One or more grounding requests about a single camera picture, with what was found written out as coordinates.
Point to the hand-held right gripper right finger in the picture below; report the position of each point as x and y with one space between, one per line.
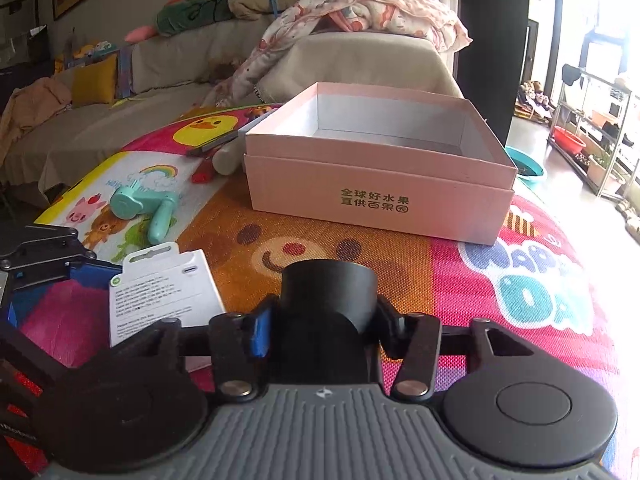
395 332

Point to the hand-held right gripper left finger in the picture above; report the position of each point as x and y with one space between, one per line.
261 332

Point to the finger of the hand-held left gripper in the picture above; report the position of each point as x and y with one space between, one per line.
25 350
45 252

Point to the black plastic cylinder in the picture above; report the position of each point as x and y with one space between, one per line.
327 290

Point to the pink cardboard box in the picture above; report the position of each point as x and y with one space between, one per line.
380 185

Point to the colourful printed play mat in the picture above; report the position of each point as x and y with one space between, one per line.
450 285

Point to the mint green handheld fan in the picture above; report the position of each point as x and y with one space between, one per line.
132 205

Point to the peach cloth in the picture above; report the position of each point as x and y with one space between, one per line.
35 110

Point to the red lighter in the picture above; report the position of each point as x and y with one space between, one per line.
202 172

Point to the white cream tube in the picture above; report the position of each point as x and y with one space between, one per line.
229 160

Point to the beige covered sofa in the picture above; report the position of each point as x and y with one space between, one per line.
150 110

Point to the yellow cushion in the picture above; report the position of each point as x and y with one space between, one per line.
95 80

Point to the dark pen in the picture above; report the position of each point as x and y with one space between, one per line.
215 144

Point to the colourful toy package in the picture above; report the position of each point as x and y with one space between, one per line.
90 52

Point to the teal plastic basin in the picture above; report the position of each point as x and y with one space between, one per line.
527 165

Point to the pink soft toy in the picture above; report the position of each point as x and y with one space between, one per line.
140 34

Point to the red plastic basin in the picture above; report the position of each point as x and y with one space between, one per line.
569 141

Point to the pair of slippers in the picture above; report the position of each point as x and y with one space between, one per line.
631 220

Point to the pile of shoes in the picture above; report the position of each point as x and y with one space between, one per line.
535 102

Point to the metal shelf rack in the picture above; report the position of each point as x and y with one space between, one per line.
607 160

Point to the green plush toy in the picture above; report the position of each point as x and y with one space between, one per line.
192 12

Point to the black cloth on rack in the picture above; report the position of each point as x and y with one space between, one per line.
571 74

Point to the pink printed blanket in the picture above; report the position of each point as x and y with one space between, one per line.
380 7

